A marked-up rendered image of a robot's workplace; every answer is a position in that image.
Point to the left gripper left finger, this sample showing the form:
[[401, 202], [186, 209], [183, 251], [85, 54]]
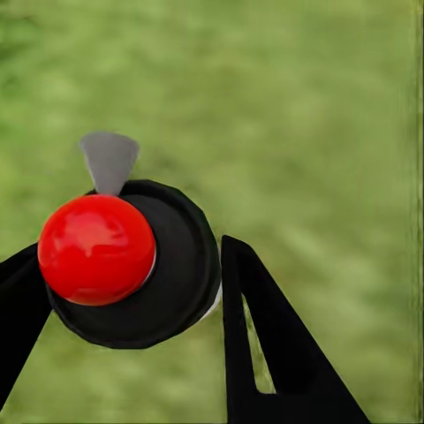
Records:
[[24, 309]]

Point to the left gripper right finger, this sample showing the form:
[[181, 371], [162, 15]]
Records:
[[308, 390]]

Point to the pesticide atomizer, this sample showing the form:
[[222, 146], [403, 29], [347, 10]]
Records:
[[132, 263]]

